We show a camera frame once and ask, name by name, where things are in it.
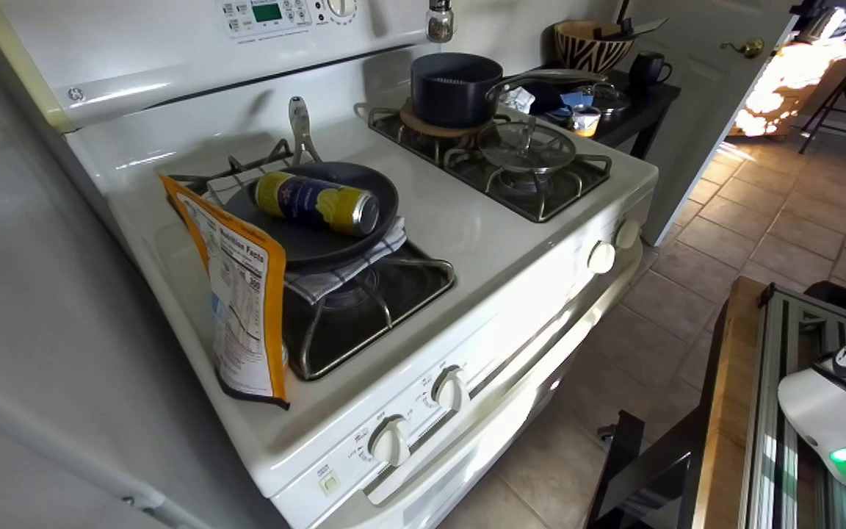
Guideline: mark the yellow blue spice bottle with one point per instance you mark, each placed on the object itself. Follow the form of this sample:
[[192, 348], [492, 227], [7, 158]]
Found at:
[[318, 201]]

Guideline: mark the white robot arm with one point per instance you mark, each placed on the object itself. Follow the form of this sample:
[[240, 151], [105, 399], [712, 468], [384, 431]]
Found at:
[[829, 414]]

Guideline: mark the black frying pan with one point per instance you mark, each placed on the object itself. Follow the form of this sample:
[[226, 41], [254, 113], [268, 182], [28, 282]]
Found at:
[[330, 245]]

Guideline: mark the glass pot lid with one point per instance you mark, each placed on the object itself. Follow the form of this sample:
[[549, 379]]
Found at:
[[525, 149]]

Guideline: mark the dark blue pot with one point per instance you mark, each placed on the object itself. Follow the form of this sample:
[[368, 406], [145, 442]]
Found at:
[[452, 90]]

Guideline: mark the white gas stove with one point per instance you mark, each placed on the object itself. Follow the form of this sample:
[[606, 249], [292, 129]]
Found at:
[[440, 215]]

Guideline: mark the checked dish towel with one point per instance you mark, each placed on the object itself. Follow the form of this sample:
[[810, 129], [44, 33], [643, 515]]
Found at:
[[343, 276]]

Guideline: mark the white stove knob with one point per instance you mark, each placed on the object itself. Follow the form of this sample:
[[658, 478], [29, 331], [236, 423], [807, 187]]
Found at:
[[627, 233], [599, 258], [448, 390], [387, 440]]

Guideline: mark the orange white snack bag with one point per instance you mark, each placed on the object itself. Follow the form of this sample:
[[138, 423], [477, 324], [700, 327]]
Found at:
[[240, 304]]

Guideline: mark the small blue white container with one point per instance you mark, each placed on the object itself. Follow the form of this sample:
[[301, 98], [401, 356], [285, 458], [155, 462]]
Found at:
[[586, 118]]

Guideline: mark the black bowl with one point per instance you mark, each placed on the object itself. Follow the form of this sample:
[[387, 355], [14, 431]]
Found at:
[[552, 88]]

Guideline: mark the small glass shaker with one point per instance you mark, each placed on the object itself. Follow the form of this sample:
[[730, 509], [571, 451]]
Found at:
[[440, 23]]

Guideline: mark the white stove timer dial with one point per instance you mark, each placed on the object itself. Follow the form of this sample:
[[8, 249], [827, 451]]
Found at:
[[342, 7]]

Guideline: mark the zebra pattern basket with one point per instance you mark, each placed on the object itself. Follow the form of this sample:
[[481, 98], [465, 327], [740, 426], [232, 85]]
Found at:
[[587, 49]]

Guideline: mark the black side table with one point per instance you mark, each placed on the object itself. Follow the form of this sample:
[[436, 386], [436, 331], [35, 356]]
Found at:
[[652, 108]]

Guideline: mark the black mug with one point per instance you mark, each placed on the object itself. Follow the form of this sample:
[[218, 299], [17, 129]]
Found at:
[[647, 73]]

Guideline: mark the grey door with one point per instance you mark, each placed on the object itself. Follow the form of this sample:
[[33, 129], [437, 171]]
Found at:
[[696, 118]]

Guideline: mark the wooden robot cart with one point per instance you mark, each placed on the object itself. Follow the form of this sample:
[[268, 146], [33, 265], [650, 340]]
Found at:
[[725, 414]]

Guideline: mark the brass door knob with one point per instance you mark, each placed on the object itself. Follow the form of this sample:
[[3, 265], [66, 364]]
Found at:
[[747, 49]]

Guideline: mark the white refrigerator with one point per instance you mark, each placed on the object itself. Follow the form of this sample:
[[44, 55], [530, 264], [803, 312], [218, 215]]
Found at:
[[29, 296]]

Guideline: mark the black metal cart frame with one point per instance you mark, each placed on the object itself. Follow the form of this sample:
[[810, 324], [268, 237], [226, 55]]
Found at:
[[637, 471]]

